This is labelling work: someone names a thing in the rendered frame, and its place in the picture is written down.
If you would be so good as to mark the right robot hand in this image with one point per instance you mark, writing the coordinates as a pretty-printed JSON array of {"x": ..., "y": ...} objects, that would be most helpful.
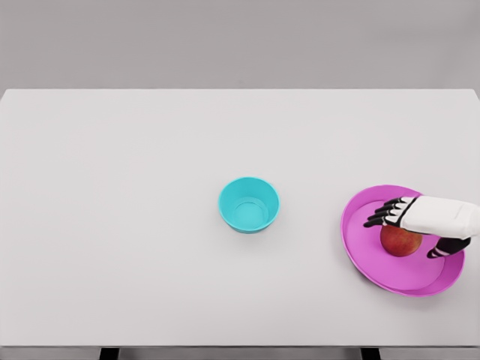
[{"x": 431, "y": 216}]

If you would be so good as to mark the red apple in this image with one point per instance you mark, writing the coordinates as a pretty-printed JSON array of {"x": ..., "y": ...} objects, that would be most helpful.
[{"x": 400, "y": 243}]

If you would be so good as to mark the pink plate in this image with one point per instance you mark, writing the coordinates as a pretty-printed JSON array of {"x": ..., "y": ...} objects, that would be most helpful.
[{"x": 393, "y": 273}]

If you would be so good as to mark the blue bowl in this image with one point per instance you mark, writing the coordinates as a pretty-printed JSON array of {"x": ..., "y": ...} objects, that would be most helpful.
[{"x": 249, "y": 210}]

